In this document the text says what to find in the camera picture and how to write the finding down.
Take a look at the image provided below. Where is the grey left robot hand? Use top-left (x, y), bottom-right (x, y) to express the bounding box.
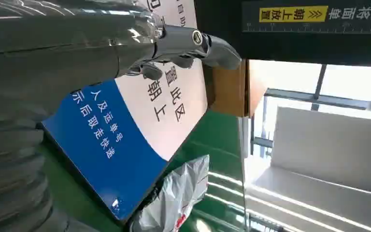
top-left (0, 0), bottom-right (242, 122)

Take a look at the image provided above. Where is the blue and white sign board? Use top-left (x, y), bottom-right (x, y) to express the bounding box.
top-left (41, 0), bottom-right (209, 224)

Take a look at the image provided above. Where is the brown cardboard box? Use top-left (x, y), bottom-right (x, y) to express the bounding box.
top-left (208, 59), bottom-right (269, 118)

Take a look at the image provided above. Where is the grey plastic parcel bag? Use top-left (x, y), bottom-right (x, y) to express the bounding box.
top-left (130, 155), bottom-right (211, 232)

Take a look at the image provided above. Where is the black machine with yellow label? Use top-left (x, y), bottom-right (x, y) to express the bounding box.
top-left (194, 0), bottom-right (371, 69)

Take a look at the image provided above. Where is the grey window frame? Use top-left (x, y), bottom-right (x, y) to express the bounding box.
top-left (250, 64), bottom-right (371, 158)

